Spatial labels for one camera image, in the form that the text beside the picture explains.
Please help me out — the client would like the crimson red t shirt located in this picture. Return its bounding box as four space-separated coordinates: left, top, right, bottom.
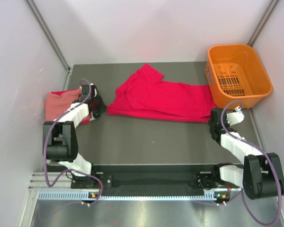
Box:
107 64 216 122

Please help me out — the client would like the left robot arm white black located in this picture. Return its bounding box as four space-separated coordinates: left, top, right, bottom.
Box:
42 84 107 188

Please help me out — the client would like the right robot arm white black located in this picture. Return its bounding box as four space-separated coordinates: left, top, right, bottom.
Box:
208 107 284 200

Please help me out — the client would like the salmon pink folded t shirt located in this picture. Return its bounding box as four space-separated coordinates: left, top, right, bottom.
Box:
43 88 90 124

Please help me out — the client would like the orange plastic basket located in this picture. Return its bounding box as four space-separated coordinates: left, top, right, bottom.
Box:
205 44 273 109

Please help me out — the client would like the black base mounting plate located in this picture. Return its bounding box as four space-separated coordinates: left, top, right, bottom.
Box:
71 165 242 192

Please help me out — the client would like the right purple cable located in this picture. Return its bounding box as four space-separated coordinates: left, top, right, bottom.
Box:
221 100 284 225

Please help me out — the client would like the purple cable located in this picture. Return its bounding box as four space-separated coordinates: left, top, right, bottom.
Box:
221 100 284 225
42 78 103 206

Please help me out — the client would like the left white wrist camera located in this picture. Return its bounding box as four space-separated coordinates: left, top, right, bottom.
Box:
80 83 98 96

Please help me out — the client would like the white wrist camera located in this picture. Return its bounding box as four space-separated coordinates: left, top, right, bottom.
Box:
226 106 245 126
80 83 98 96

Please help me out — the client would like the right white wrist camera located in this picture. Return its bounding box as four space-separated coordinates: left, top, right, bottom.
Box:
226 106 245 126

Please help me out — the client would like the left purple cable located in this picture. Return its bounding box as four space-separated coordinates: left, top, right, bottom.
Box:
42 78 103 206

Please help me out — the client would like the aluminium frame rail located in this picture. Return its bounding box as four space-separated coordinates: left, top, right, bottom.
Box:
29 171 284 190

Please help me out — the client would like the grey slotted cable duct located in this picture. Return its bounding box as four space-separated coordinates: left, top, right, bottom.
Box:
37 191 230 201

